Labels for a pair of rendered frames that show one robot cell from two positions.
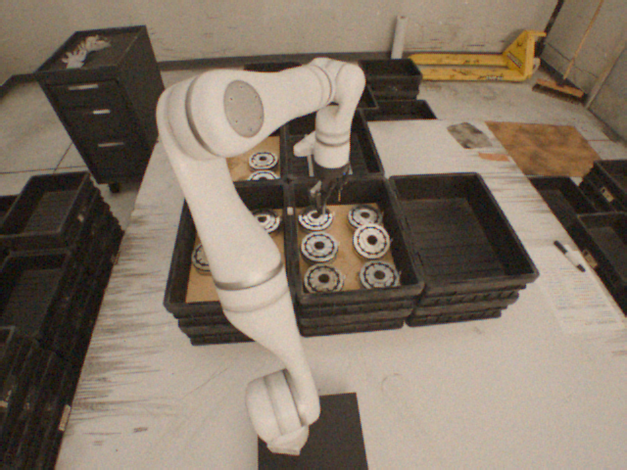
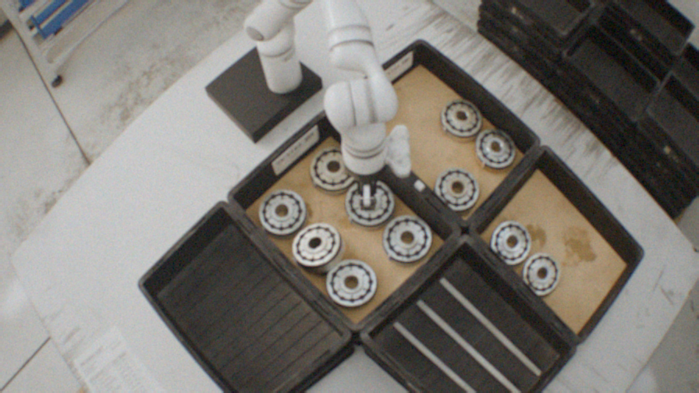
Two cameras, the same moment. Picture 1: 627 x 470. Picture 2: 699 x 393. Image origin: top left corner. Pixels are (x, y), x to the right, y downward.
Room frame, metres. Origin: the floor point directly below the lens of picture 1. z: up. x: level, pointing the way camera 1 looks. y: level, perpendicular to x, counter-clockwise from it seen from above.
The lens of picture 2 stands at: (1.00, -0.32, 2.12)
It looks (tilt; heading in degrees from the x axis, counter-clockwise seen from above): 67 degrees down; 149
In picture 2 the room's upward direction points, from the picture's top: 7 degrees counter-clockwise
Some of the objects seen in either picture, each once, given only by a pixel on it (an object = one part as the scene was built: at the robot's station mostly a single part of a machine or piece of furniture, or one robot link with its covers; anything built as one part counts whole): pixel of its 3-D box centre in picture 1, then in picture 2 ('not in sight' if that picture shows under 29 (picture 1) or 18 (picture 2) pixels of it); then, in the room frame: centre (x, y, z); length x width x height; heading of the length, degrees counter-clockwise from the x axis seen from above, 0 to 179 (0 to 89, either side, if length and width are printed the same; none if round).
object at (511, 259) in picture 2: (263, 180); (511, 242); (0.85, 0.17, 0.86); 0.10 x 0.10 x 0.01
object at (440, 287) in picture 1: (456, 223); (233, 311); (0.62, -0.39, 0.92); 0.40 x 0.30 x 0.02; 6
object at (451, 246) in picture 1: (450, 235); (239, 316); (0.62, -0.39, 0.87); 0.40 x 0.30 x 0.11; 6
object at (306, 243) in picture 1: (318, 246); (370, 202); (0.58, -0.02, 0.86); 0.10 x 0.10 x 0.01
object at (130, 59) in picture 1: (123, 116); not in sight; (1.97, 1.25, 0.45); 0.60 x 0.45 x 0.90; 6
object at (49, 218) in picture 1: (70, 234); (672, 150); (1.02, 1.20, 0.37); 0.40 x 0.30 x 0.45; 6
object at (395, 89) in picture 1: (384, 97); not in sight; (2.36, -0.52, 0.37); 0.40 x 0.30 x 0.45; 96
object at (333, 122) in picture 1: (338, 104); (356, 116); (0.60, -0.05, 1.27); 0.09 x 0.07 x 0.15; 60
